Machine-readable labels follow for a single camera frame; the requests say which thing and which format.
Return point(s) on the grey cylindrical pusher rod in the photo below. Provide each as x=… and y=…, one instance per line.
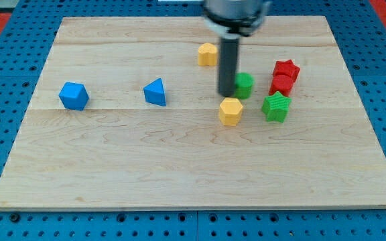
x=228, y=59

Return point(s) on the yellow hexagon block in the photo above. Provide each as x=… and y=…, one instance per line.
x=230, y=111

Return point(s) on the blue triangle block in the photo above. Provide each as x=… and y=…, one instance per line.
x=154, y=93

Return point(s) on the yellow heart block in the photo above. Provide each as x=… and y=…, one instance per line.
x=207, y=55

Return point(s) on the green cylinder block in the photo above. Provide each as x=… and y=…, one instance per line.
x=244, y=83

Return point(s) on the red star block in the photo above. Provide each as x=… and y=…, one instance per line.
x=286, y=68

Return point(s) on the red cylinder block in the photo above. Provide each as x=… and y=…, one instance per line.
x=282, y=84

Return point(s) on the green star block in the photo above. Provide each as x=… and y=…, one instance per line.
x=276, y=107

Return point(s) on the wooden board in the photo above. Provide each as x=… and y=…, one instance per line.
x=122, y=153

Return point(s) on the blue cube block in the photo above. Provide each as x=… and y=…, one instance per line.
x=73, y=96

